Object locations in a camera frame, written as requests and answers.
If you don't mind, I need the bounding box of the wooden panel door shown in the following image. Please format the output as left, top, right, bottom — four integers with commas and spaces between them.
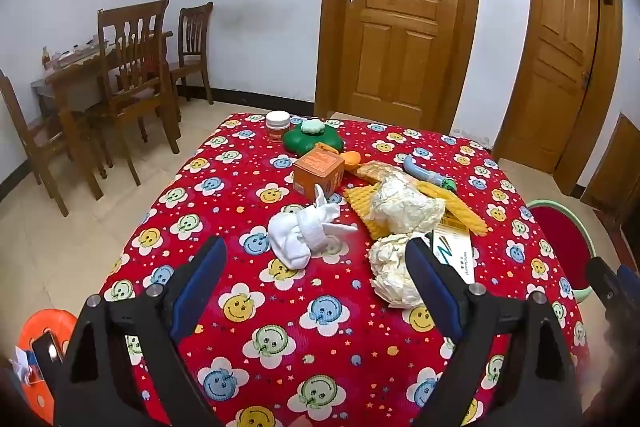
315, 0, 483, 128

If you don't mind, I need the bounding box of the wooden door with metal latch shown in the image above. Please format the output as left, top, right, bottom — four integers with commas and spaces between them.
492, 0, 624, 198

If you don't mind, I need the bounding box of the yellow foam net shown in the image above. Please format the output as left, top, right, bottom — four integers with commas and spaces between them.
422, 181, 489, 237
344, 184, 401, 241

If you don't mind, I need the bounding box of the white crumpled wrapper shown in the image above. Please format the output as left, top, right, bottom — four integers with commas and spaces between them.
10, 347, 37, 384

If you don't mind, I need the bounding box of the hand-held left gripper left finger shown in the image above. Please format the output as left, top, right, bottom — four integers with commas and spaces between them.
52, 236, 228, 427

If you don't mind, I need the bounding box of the red bin with green rim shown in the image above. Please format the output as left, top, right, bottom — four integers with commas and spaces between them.
527, 199, 597, 303

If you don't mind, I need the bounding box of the orange cardboard box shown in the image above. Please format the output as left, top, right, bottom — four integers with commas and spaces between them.
292, 147, 346, 196

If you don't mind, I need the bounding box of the black phone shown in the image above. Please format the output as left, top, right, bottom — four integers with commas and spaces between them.
31, 331, 65, 381

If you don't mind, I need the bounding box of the white paper packet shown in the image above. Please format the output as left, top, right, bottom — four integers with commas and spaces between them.
432, 218, 476, 284

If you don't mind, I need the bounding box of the white cloth bundle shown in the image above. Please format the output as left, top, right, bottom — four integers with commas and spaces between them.
268, 184, 360, 269

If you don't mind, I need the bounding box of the white jar with orange label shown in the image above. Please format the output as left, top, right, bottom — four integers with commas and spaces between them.
265, 111, 292, 144

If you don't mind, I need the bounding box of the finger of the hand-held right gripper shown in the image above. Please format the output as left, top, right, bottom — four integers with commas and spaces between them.
586, 256, 640, 323

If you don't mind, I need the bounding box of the tan snack wrapper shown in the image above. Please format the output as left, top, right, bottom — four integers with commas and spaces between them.
357, 161, 402, 182

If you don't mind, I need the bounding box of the cream paper ball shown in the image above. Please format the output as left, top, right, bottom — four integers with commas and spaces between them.
372, 169, 446, 238
368, 232, 436, 310

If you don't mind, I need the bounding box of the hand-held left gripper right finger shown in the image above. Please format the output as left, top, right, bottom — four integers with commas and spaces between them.
404, 237, 583, 427

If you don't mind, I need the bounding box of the low wooden wall panel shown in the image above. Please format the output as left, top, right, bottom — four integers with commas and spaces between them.
580, 112, 640, 229

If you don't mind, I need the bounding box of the wooden dining chair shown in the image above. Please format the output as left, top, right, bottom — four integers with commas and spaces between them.
167, 2, 215, 106
85, 0, 181, 186
0, 69, 109, 218

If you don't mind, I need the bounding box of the orange plastic stool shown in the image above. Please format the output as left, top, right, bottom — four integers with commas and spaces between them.
17, 307, 81, 426

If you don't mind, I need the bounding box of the red smiley flower tablecloth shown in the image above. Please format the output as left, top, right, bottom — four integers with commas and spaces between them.
97, 111, 588, 427

